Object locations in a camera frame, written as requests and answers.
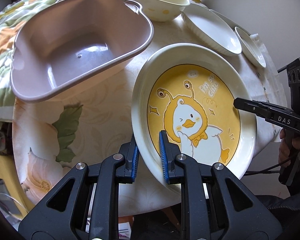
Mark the plain white plate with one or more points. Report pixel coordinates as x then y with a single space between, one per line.
212 30

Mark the cream ceramic bowl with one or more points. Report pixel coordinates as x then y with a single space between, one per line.
163 10

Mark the small duck plate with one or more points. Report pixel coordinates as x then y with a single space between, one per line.
250 49

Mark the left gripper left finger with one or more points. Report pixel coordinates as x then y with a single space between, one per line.
84 204

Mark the pink square plastic bowl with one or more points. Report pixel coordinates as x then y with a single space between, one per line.
73 45

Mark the floral striped quilt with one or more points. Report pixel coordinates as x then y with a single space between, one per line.
12 19

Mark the person right hand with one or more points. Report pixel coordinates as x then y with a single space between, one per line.
284 149

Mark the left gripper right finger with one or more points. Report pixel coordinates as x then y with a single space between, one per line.
215 204

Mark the floral white tablecloth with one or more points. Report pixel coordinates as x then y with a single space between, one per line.
102 118

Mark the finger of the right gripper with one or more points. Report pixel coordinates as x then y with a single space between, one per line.
272 113

